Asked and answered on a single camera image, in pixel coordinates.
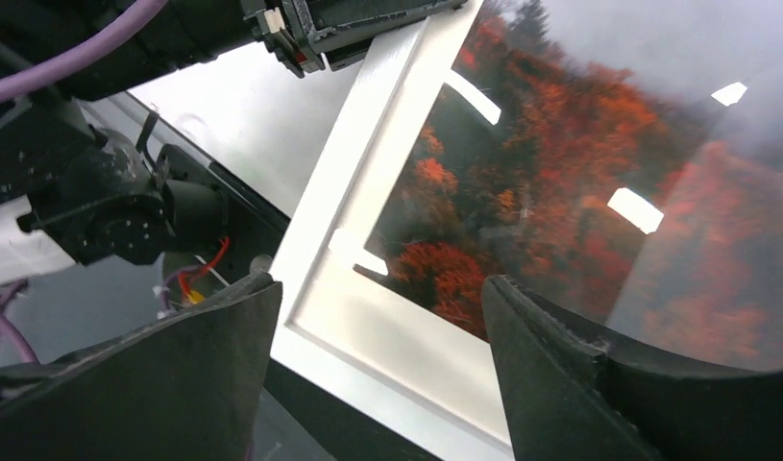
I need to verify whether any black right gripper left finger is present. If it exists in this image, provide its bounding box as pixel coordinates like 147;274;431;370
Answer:
0;272;282;460

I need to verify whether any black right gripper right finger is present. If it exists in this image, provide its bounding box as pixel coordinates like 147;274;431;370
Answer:
481;276;783;460

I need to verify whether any white picture frame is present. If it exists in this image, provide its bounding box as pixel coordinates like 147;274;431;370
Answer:
271;1;512;460

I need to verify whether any autumn forest photo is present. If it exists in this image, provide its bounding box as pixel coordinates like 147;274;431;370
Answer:
367;1;783;371

